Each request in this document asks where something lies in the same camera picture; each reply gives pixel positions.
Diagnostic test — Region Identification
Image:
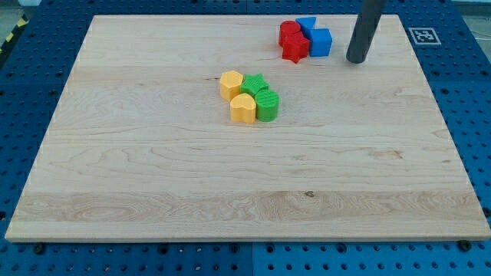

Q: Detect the yellow hexagon block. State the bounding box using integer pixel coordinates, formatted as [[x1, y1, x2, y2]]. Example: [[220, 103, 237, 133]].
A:
[[219, 71, 244, 102]]

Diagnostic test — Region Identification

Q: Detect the white fiducial marker tag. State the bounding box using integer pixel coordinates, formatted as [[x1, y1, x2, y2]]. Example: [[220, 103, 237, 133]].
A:
[[409, 27, 441, 45]]

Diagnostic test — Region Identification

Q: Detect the black bolt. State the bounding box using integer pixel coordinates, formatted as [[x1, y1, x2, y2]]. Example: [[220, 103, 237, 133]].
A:
[[457, 240, 473, 252], [32, 243, 46, 255]]

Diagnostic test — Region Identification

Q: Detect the blue cube block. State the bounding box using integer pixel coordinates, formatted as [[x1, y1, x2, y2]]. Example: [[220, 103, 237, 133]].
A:
[[309, 28, 333, 57]]

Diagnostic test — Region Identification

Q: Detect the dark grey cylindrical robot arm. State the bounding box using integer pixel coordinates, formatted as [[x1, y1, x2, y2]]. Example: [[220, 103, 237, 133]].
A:
[[346, 0, 387, 64]]

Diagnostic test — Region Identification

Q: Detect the blue triangle block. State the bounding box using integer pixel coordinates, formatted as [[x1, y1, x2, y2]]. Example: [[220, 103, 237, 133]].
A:
[[295, 17, 317, 40]]

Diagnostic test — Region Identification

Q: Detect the black bolt front right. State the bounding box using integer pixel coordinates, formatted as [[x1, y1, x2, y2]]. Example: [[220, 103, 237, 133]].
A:
[[457, 240, 473, 252]]

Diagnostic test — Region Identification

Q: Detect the black bolt front left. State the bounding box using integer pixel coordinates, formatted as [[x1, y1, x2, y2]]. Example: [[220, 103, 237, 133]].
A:
[[32, 243, 46, 255]]

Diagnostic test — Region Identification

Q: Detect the red star block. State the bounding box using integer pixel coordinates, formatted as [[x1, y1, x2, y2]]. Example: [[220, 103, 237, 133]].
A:
[[282, 32, 310, 64]]

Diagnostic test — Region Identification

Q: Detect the red cylinder block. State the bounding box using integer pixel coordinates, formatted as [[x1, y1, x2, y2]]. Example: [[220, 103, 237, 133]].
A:
[[278, 21, 301, 47]]

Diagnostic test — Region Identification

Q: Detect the green cylinder block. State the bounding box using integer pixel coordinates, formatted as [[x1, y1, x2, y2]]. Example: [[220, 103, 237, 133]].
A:
[[255, 90, 279, 122]]

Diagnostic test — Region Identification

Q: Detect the yellow heart block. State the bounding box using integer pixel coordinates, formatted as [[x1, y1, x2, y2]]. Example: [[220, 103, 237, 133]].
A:
[[229, 93, 256, 123]]

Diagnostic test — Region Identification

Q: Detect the light wooden board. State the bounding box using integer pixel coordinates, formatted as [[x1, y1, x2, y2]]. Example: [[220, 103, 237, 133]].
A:
[[5, 15, 490, 242]]

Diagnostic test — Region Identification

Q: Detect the green star block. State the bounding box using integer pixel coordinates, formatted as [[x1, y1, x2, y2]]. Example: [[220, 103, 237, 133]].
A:
[[240, 74, 269, 97]]

